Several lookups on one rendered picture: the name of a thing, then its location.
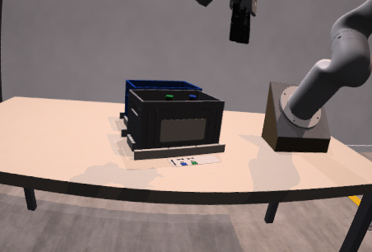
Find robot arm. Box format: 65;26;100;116
280;0;372;128

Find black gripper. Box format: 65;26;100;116
230;0;257;44

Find white paper pick list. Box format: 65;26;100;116
167;155;221;167

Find blue plastic bottle crate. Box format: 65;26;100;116
124;80;193;117

